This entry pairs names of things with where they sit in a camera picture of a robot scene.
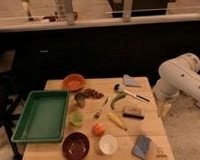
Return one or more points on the green plastic tray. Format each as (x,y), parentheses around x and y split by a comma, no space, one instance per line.
(43,117)

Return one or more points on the orange bowl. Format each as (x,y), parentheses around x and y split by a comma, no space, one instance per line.
(74,82)

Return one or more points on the white cup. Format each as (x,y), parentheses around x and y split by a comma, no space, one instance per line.
(108,144)

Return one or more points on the dark purple bowl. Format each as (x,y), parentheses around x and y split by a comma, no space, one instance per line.
(75,146)

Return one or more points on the blue sponge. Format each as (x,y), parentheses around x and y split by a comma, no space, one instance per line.
(141,147)

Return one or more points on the orange peach fruit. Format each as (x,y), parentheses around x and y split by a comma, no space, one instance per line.
(98,129)

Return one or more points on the grey folded cloth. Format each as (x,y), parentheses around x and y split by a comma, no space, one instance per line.
(129,81)

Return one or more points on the metal cup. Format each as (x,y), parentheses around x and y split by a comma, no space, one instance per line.
(80,99)

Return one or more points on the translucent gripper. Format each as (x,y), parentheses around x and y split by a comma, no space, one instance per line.
(163,109)

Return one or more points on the yellow banana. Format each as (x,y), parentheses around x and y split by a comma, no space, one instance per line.
(114,118)

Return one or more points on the small green cup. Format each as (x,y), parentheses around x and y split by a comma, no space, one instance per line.
(76,118)

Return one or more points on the small fork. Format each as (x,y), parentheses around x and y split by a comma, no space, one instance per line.
(98,113)

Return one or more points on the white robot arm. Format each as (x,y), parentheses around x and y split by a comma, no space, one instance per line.
(175,75)

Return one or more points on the green pepper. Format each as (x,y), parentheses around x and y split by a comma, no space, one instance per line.
(116,98)

